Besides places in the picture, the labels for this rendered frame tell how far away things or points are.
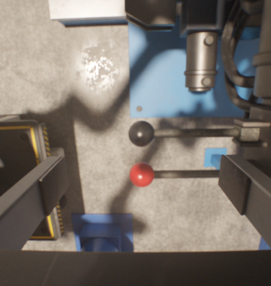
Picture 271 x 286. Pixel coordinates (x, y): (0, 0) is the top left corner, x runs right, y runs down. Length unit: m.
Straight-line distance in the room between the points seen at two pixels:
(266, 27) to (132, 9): 0.49
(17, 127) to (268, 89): 1.01
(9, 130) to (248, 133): 1.02
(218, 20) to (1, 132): 1.02
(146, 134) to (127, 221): 1.33
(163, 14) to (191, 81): 0.23
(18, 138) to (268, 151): 1.02
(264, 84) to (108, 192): 1.27
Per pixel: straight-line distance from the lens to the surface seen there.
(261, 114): 0.32
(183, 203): 1.52
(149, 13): 0.74
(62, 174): 0.16
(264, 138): 0.32
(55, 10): 1.21
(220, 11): 0.75
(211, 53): 0.75
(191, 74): 0.74
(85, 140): 1.33
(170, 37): 1.15
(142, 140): 0.26
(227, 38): 0.57
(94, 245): 1.45
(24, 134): 1.09
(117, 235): 1.48
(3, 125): 1.14
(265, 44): 0.33
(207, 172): 0.30
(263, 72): 0.32
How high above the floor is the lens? 1.24
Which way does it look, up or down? 73 degrees down
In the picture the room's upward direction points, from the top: 176 degrees counter-clockwise
